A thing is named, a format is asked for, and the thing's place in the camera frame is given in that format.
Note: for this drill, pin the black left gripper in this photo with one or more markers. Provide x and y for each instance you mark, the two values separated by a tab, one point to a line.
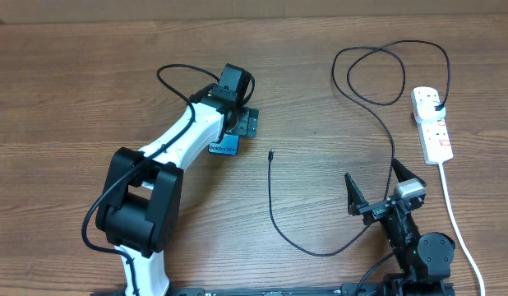
245	120

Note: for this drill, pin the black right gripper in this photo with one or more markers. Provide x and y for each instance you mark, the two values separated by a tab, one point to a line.
356	205

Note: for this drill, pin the blue Galaxy smartphone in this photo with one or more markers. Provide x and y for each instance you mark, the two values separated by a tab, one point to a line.
227	146

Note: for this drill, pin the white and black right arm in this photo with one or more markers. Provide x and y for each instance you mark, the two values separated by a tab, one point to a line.
424	259

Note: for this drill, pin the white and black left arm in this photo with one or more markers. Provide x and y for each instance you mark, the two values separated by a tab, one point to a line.
137	213

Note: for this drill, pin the white charger plug adapter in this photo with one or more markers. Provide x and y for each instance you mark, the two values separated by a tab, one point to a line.
428	112

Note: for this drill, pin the white power strip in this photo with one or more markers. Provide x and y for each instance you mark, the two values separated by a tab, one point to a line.
434	137

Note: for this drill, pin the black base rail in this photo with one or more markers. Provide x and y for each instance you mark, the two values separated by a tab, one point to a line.
274	291

